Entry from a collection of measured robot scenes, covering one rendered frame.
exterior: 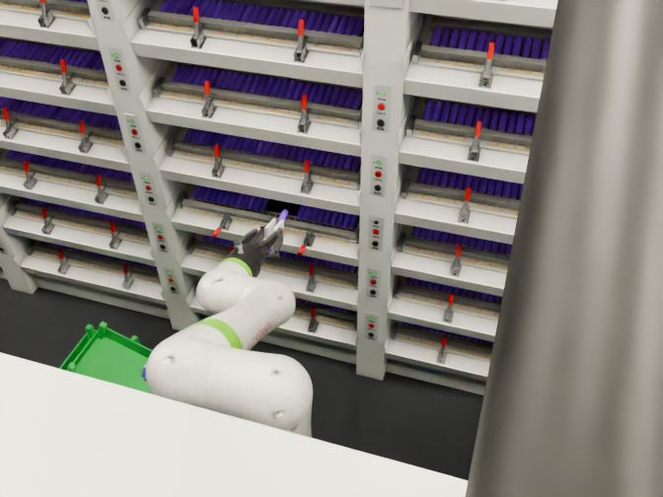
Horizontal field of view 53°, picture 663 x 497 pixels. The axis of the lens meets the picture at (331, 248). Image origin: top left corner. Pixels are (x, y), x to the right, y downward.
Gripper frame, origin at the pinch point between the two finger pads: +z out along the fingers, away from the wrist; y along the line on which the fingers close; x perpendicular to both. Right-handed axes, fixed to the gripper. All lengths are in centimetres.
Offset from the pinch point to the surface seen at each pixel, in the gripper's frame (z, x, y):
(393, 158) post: -0.6, -26.6, -31.5
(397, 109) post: -4, -40, -32
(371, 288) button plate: 9.8, 19.3, -27.3
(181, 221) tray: 8.2, 8.5, 33.9
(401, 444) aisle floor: -2, 66, -44
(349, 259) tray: 8.3, 10.1, -20.3
